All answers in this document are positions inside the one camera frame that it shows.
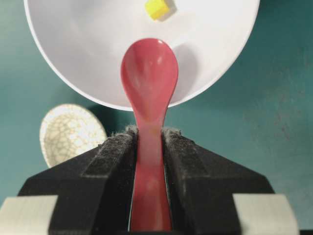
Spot white large bowl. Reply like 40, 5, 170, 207
24, 0, 260, 111

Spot small crackle-pattern dish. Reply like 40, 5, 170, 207
39, 104, 107, 168

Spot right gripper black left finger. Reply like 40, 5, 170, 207
19, 126, 137, 235

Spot yellow hexagonal prism block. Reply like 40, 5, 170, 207
144, 0, 177, 22

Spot pink plastic spoon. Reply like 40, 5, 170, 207
120, 38, 179, 232

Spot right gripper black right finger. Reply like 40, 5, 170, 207
161, 128, 273, 235

